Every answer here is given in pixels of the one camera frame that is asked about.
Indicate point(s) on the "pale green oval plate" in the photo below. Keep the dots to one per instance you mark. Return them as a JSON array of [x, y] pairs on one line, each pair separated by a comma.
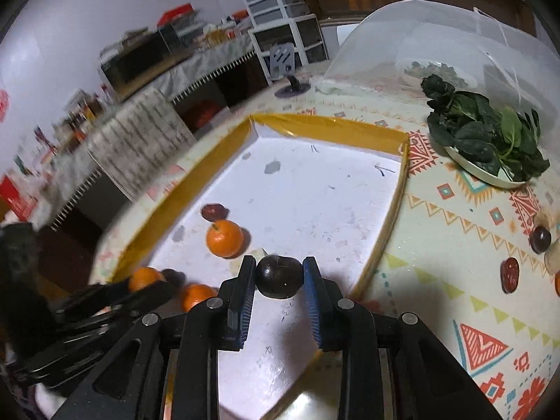
[[494, 179]]

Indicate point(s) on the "cloth-covered side table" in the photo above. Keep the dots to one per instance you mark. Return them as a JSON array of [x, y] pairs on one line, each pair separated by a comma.
[[210, 59]]

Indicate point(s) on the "red dried date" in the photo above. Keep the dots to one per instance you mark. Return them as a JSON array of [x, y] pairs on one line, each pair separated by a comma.
[[509, 274], [213, 212]]

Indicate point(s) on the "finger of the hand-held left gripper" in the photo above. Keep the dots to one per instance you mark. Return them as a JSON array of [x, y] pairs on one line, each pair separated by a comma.
[[146, 299], [96, 294]]

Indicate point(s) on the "red paper wall decoration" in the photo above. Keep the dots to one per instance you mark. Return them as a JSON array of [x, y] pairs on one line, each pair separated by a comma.
[[2, 105]]

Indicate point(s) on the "red bag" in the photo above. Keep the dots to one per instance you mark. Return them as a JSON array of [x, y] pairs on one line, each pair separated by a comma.
[[205, 114]]

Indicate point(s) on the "dark purple plum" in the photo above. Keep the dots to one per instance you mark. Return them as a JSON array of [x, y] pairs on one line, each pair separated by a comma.
[[175, 276], [280, 278], [541, 239]]

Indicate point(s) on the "grey folding stand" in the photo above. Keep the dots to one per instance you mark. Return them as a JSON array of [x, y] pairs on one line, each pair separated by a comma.
[[282, 59]]

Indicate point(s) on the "black suction mount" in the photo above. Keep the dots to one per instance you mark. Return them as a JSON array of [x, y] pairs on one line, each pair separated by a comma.
[[291, 89]]

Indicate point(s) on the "patterned tablecloth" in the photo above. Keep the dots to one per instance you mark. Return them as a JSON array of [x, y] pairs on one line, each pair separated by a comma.
[[437, 249]]

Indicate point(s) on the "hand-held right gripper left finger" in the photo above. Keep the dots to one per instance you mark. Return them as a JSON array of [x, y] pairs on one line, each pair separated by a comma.
[[238, 310]]

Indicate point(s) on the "black appliance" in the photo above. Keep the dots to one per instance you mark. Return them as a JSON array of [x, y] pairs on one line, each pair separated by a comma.
[[131, 63]]

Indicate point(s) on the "red box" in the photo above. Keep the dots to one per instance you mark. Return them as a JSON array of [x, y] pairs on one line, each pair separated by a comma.
[[13, 197]]

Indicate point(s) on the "white plastic drawer unit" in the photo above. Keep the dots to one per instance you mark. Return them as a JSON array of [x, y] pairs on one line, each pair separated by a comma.
[[280, 8]]

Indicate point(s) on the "white mesh food cover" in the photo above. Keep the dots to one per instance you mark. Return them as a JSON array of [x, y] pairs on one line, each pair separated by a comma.
[[393, 43]]

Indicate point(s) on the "grey patterned cloth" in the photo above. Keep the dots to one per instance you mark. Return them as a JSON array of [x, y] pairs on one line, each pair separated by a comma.
[[140, 140]]

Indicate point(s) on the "spinach leaves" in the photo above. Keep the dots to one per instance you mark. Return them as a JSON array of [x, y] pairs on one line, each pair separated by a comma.
[[477, 135]]

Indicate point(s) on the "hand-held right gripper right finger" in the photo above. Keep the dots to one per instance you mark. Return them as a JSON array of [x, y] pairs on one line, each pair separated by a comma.
[[316, 310]]

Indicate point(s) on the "orange mandarin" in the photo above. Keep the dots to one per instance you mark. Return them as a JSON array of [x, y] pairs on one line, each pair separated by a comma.
[[197, 296], [558, 283], [144, 276], [224, 238]]

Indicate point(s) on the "yellow rimmed white tray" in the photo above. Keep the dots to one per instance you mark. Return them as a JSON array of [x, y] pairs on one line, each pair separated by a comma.
[[306, 192]]

